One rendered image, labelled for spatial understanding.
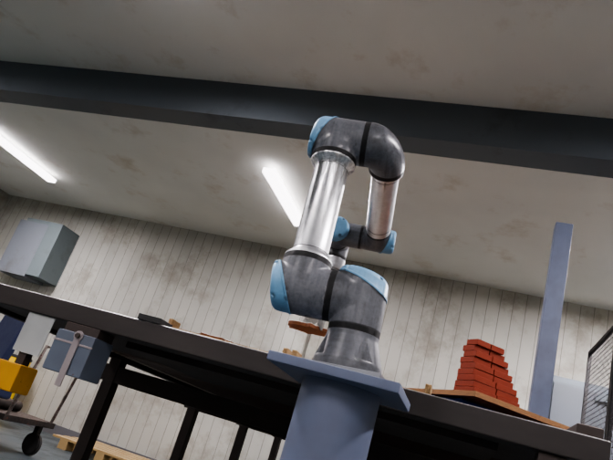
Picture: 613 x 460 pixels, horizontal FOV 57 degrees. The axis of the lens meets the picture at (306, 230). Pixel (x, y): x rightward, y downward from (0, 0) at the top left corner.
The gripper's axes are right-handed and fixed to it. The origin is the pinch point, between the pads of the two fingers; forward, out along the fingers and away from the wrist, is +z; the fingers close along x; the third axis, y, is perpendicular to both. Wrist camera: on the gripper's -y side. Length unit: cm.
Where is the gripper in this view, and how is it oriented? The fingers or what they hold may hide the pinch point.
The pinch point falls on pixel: (309, 328)
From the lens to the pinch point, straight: 180.0
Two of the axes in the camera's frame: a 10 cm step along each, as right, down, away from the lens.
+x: -5.3, 1.7, 8.3
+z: -2.6, 9.0, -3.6
